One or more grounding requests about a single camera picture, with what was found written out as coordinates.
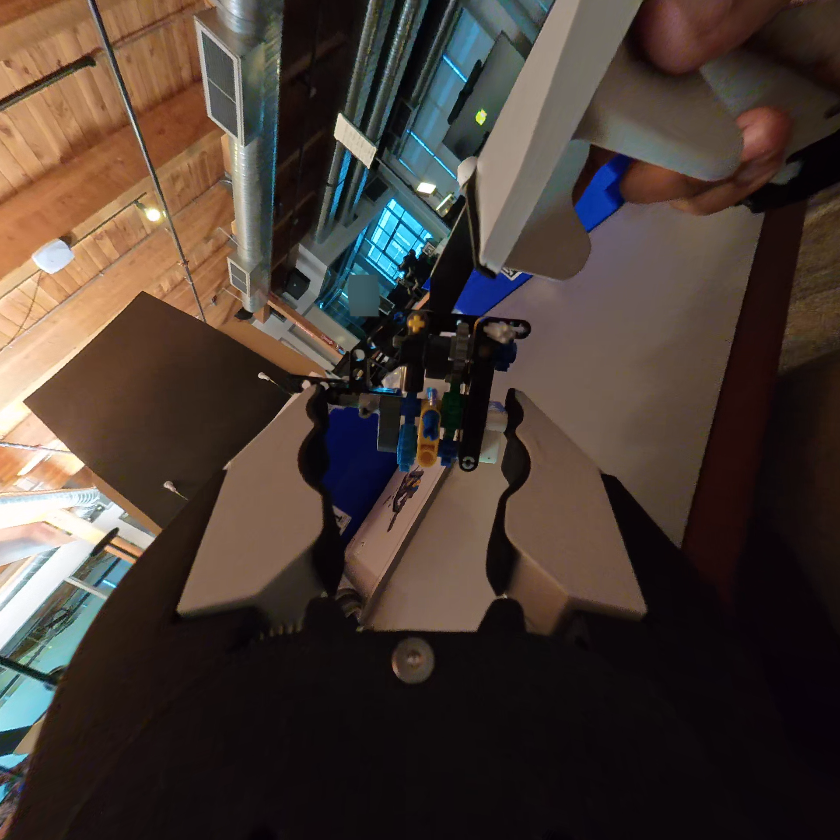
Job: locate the white hanging sign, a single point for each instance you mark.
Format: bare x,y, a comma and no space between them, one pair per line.
355,139

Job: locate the large window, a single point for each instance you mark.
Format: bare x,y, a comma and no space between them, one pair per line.
394,229

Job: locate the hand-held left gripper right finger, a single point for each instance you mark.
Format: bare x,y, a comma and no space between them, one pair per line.
564,512

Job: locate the black ceiling pipe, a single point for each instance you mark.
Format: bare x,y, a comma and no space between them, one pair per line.
46,82

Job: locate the ceiling spot lamp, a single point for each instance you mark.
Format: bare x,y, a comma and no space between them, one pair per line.
152,213

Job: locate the lego technic model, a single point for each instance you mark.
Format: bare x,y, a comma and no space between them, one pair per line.
472,394

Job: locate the blue plastic bin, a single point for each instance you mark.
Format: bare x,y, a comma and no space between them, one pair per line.
354,459
600,197

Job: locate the silver flexible duct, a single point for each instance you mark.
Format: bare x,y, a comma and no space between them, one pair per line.
52,502

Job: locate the lego instruction booklet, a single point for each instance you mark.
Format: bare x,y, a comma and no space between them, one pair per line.
420,564

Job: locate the black flat panel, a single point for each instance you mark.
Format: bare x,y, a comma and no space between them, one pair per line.
164,394

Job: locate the person's right hand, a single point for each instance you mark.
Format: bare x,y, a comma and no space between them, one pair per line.
669,190

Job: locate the white round ceiling device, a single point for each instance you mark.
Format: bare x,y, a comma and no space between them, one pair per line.
52,256

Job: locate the grey ceiling pipes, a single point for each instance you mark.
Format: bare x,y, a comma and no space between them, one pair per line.
367,65

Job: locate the white pin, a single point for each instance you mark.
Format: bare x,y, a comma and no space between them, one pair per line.
264,376
169,487

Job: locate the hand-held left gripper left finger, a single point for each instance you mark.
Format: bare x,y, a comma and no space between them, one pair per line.
262,499

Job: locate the silver air duct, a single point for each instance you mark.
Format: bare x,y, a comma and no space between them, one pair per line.
253,197

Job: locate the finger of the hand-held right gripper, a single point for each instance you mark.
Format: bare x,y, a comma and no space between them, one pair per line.
459,262
525,131

